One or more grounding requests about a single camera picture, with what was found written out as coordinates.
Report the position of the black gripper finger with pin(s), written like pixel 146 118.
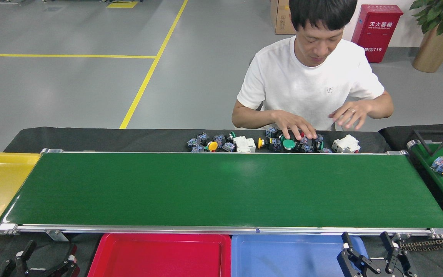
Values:
pixel 69 265
pixel 20 261
pixel 350 256
pixel 392 257

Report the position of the white circuit breaker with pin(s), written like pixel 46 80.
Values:
pixel 243 144
pixel 345 144

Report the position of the person's right forearm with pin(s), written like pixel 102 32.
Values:
pixel 252 120

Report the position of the long green conveyor belt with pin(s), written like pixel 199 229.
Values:
pixel 221 188

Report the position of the person's right hand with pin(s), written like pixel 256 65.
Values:
pixel 294 125

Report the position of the person's left hand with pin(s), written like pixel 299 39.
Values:
pixel 354 111

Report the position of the blue plastic bin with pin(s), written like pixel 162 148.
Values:
pixel 283 257

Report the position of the red plastic bin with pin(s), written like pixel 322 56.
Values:
pixel 160 257

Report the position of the black table cloth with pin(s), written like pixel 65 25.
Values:
pixel 110 138
pixel 398 132

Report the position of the person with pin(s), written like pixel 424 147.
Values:
pixel 306 84

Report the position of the gold plant pot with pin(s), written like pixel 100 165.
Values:
pixel 433 52

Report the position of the red fire extinguisher cabinet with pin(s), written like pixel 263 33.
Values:
pixel 377 34

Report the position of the brown cardboard box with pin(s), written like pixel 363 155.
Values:
pixel 281 17

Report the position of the black metal bracket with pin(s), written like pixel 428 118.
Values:
pixel 423 142

